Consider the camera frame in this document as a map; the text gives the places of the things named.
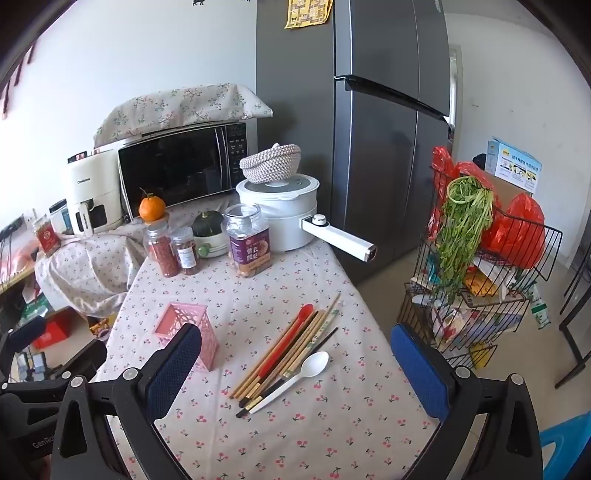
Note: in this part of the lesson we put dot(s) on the black metal furniture frame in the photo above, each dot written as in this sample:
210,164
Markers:
562,325

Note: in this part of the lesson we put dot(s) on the glass jar of red berries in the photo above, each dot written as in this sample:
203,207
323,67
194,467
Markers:
161,251

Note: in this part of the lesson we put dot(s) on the white bowl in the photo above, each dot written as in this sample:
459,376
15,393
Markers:
214,247

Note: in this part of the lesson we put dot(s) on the purple label plastic jar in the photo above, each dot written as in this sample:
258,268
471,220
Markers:
249,249

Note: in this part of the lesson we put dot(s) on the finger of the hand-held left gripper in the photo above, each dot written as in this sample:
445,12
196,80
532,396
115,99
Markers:
27,332

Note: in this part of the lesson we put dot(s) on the black microwave oven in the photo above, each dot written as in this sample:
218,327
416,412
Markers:
175,166

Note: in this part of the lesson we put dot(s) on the white air fryer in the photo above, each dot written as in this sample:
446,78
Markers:
90,184

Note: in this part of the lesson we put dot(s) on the black power strip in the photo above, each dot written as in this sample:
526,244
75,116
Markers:
11,226

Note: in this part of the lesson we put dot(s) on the bundle of wooden chopsticks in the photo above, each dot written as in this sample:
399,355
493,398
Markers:
302,342

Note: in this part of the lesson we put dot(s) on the red spoon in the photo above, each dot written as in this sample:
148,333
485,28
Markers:
277,353

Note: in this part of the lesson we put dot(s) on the yellow paper sheet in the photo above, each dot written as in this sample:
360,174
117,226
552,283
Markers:
307,11

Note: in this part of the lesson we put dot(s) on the blue and white box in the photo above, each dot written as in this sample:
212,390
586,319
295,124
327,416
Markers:
512,166

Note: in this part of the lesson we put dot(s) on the green and white packet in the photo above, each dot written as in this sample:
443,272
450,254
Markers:
540,314

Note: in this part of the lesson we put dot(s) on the brown cardboard box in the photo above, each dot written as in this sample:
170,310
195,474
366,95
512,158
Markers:
503,196

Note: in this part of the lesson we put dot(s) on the cherry print tablecloth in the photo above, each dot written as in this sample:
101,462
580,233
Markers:
323,415

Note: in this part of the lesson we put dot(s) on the white plastic spoon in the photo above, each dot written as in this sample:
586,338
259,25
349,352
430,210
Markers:
316,362

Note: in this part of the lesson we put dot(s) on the draped small floral cloth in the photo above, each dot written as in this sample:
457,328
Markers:
83,277

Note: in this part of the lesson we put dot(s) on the floral microwave cover cloth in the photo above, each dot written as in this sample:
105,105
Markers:
184,106

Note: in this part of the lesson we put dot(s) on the small labelled glass jar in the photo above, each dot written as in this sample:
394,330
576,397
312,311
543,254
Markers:
187,256

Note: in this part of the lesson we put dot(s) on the red label jar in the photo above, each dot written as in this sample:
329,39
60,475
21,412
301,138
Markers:
46,237

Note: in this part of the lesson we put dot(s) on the glass jar with dark lid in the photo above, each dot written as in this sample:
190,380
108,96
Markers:
57,217

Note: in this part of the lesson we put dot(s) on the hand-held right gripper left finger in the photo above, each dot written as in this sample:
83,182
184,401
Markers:
175,364

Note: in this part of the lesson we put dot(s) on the white electric cooking pot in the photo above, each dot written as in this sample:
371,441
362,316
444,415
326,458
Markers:
286,221

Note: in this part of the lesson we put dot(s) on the blue plastic stool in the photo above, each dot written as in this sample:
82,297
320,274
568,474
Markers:
568,443

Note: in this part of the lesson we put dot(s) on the wooden shelf unit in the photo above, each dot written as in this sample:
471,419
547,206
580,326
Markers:
18,277

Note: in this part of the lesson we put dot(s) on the orange fruit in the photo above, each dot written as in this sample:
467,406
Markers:
152,208

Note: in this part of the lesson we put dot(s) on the pink plastic utensil holder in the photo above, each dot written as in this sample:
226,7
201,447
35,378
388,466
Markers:
210,346

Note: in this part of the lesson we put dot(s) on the red plastic bag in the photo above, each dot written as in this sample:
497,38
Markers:
443,161
512,230

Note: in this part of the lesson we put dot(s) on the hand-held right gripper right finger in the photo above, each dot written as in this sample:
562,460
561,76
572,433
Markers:
420,374

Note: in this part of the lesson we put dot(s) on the green leafy vegetables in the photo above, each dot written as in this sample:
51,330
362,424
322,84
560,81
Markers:
461,230

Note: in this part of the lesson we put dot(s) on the red box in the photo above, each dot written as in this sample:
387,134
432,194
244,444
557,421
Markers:
53,334

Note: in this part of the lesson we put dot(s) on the grey refrigerator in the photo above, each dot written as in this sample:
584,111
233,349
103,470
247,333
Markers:
295,92

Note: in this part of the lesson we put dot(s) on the green pumpkin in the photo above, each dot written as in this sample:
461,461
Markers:
207,225

